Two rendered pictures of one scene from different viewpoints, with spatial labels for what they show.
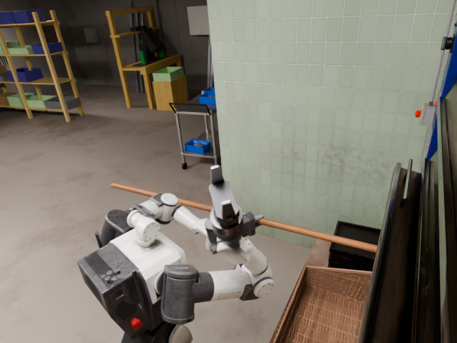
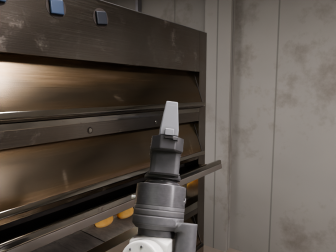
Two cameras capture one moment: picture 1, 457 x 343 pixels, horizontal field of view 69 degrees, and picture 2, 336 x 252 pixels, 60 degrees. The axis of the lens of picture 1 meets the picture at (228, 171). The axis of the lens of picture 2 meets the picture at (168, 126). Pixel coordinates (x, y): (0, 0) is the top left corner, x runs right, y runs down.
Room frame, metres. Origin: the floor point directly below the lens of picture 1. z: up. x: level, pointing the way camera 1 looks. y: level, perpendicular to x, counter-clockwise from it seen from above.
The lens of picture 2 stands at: (1.21, 0.09, 1.79)
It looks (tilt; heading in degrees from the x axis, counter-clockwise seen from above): 7 degrees down; 188
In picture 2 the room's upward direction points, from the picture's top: straight up
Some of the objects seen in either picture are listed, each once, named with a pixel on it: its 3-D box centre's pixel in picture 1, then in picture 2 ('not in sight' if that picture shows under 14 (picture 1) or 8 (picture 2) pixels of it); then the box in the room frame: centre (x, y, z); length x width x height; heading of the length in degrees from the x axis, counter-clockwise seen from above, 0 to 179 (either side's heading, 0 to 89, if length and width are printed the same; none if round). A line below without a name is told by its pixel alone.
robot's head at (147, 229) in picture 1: (144, 227); not in sight; (0.89, 0.30, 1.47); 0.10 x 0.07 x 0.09; 41
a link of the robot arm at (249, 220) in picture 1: (240, 227); not in sight; (1.21, -0.04, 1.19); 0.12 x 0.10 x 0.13; 115
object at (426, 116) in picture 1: (428, 114); not in sight; (1.73, -1.13, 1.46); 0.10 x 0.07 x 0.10; 150
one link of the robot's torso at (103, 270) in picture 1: (139, 280); not in sight; (0.86, 0.35, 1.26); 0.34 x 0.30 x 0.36; 41
